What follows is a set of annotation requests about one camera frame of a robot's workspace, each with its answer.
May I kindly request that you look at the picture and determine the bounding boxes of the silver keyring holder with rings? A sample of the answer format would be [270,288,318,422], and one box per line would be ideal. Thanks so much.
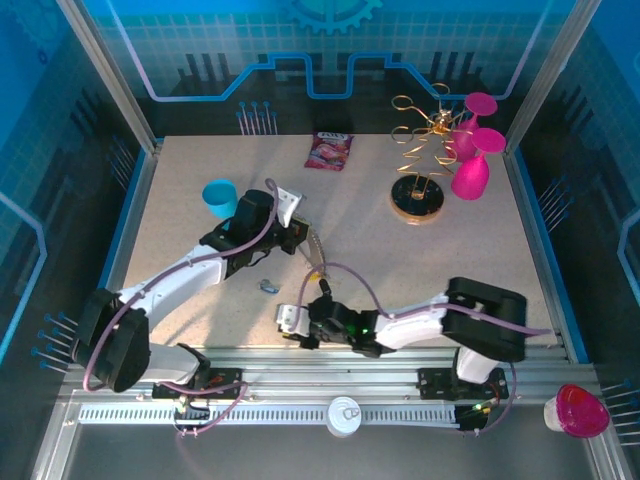
[301,227,346,284]

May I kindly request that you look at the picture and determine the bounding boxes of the blue plastic wine glass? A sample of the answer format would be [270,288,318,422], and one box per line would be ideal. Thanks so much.
[201,178,240,220]

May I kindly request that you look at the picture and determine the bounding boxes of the pink candy bag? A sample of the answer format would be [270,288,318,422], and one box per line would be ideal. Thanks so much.
[303,131,355,173]

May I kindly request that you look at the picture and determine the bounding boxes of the silver tin can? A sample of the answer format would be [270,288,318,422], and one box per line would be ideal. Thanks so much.
[327,396,362,439]

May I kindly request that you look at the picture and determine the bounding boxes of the pink plastic wine glass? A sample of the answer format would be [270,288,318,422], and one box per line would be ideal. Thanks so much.
[449,127,508,202]
[447,92,500,161]

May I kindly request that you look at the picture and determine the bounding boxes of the white cup with pink lid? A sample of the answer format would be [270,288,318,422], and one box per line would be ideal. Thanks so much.
[543,383,611,440]

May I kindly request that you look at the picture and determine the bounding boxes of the pink goblet left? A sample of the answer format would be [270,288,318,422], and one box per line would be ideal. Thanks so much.
[503,0,591,154]

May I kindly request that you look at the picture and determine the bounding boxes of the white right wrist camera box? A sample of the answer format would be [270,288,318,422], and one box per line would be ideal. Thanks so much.
[273,302,312,337]

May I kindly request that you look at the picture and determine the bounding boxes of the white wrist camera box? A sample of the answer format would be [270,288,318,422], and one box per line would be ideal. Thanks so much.
[273,184,306,229]
[273,302,312,337]

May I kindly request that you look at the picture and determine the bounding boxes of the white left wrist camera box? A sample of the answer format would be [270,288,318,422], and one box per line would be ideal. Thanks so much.
[273,184,306,229]

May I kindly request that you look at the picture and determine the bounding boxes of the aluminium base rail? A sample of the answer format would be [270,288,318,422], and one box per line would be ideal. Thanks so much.
[59,344,599,401]

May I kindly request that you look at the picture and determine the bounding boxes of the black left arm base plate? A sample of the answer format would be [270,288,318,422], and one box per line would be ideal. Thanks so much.
[151,367,247,401]

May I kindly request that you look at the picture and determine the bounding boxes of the slotted white cable duct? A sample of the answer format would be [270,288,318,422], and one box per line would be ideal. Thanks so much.
[78,403,459,427]

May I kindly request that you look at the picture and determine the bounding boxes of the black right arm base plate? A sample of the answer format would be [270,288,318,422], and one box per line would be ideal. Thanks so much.
[417,367,510,401]

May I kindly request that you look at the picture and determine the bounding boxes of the aluminium table side rail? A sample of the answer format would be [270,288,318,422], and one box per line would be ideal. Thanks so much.
[97,144,164,351]
[504,149,586,361]

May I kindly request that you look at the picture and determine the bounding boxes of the gold wire glass rack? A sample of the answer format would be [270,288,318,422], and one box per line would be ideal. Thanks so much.
[389,82,474,225]

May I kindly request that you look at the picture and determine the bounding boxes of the aluminium frame post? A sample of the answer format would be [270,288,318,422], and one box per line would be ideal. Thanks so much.
[54,0,164,154]

